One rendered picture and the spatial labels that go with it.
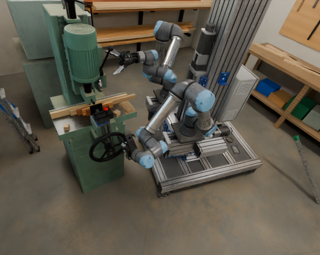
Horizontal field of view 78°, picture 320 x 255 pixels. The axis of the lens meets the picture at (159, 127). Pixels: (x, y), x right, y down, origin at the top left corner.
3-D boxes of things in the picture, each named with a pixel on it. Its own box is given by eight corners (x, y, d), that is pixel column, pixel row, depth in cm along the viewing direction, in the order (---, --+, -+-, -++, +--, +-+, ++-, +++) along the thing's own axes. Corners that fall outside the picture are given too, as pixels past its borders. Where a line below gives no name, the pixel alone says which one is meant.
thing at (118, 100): (71, 116, 147) (70, 112, 145) (70, 114, 148) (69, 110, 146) (135, 98, 173) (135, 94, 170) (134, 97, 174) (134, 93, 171)
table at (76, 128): (63, 151, 132) (62, 145, 128) (52, 122, 148) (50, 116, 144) (142, 123, 161) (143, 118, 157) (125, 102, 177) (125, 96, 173)
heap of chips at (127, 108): (126, 114, 157) (126, 110, 155) (118, 103, 165) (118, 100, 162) (136, 111, 162) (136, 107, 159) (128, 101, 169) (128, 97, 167)
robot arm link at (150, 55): (157, 63, 143) (160, 51, 137) (144, 66, 138) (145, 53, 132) (152, 58, 147) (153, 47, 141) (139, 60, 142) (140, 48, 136)
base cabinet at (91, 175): (83, 195, 198) (71, 151, 149) (65, 153, 229) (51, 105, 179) (124, 175, 220) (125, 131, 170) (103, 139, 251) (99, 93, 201)
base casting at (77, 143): (71, 150, 149) (69, 142, 143) (51, 105, 179) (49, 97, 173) (125, 131, 170) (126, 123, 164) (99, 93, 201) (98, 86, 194)
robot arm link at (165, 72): (187, 35, 164) (169, 84, 149) (174, 32, 165) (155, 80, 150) (189, 24, 153) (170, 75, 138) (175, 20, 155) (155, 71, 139)
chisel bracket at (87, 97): (87, 106, 145) (85, 96, 139) (80, 95, 152) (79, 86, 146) (97, 103, 148) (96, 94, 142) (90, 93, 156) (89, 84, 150)
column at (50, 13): (70, 109, 166) (49, 15, 116) (62, 94, 178) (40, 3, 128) (96, 102, 177) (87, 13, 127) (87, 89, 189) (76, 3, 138)
